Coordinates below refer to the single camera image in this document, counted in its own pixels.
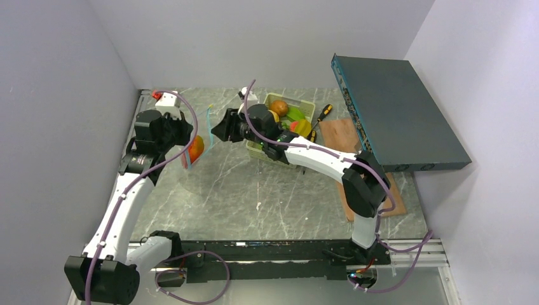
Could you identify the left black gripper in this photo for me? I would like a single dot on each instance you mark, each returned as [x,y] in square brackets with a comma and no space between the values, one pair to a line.
[185,128]

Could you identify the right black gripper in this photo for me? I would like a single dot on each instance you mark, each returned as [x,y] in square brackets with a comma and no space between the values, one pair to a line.
[227,127]

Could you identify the clear zip top bag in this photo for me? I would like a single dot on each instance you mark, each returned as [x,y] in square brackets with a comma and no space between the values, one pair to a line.
[204,130]

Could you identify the red orange mango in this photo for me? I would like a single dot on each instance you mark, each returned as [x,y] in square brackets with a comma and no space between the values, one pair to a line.
[195,150]

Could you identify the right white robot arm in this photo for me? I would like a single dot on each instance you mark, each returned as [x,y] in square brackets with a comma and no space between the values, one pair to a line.
[363,179]

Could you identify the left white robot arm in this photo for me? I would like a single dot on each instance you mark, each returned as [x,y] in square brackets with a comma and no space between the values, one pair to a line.
[106,272]

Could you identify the pale green plastic basket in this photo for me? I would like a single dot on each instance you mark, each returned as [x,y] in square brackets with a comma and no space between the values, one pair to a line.
[306,107]

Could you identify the yellow lemon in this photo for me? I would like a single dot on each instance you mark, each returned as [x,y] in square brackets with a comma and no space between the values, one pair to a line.
[275,116]

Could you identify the brown kiwi fruit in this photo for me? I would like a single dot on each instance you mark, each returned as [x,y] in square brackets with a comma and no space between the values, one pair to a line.
[280,107]

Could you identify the yellow green starfruit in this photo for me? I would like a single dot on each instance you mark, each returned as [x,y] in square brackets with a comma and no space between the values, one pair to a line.
[301,127]

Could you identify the orange black screwdriver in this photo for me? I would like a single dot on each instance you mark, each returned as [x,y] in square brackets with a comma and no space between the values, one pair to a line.
[324,113]

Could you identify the brown wooden board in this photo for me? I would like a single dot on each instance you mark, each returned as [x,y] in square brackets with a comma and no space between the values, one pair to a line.
[341,135]

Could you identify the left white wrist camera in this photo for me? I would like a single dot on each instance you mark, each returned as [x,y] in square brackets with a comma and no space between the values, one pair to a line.
[167,103]

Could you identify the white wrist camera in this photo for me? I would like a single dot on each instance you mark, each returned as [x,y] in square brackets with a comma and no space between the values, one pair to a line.
[167,103]
[247,98]

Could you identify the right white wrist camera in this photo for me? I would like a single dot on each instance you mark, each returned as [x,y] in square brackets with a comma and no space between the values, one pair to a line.
[247,98]

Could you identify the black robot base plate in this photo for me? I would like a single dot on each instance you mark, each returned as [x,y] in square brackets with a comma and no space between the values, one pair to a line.
[275,259]

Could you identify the dark blue network switch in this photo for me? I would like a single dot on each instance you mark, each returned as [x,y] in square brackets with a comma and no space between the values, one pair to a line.
[395,117]

